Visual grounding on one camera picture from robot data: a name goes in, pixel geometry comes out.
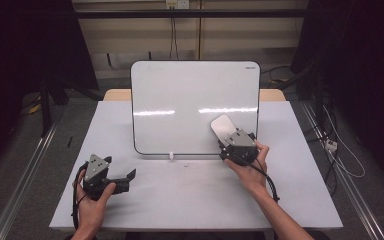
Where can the wooden table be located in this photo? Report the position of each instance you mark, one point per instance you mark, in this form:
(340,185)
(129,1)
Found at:
(116,95)

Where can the small black stick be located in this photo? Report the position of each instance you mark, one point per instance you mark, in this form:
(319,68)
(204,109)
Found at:
(69,141)

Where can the person's left hand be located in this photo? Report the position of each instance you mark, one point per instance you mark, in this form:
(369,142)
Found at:
(91,213)

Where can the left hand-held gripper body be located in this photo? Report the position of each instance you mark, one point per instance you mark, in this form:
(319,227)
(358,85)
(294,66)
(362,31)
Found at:
(95,173)

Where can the black tripod stand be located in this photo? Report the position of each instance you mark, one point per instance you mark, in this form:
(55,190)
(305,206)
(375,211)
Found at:
(45,103)

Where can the white whiteboard eraser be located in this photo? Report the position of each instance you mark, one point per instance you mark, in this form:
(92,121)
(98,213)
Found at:
(222,127)

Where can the white whiteboard with black rim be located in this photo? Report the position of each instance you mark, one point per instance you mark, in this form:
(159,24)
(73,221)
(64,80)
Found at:
(180,93)

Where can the dark curtain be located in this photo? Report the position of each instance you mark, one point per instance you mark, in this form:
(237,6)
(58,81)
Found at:
(363,66)
(20,50)

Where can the person's right hand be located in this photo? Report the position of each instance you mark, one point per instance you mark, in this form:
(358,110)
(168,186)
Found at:
(255,175)

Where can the white wall socket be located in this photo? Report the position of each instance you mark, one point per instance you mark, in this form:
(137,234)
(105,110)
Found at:
(177,3)

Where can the black horizontal bar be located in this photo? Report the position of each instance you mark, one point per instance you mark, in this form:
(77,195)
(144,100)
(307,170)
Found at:
(180,13)

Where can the aluminium floor rail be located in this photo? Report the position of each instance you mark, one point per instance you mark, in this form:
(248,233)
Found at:
(346,183)
(23,183)

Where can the black metal stand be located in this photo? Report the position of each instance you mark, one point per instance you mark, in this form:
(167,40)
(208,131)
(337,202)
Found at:
(318,90)

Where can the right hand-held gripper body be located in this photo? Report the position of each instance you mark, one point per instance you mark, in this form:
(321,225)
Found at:
(241,150)

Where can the white power strip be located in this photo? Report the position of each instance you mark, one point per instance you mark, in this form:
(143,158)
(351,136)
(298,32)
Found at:
(331,145)

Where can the white board holder clip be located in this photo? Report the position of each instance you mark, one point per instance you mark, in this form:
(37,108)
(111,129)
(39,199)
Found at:
(171,155)

